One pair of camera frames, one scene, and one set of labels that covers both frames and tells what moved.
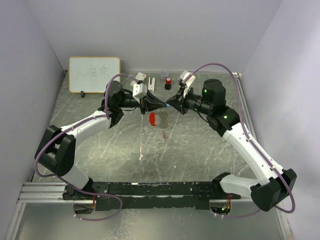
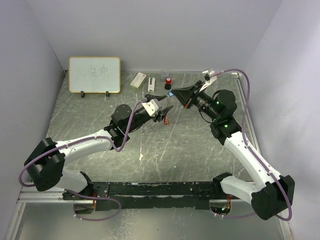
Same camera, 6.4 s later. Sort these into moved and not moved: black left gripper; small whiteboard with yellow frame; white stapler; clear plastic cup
Moved: black left gripper
Not moved: clear plastic cup; small whiteboard with yellow frame; white stapler
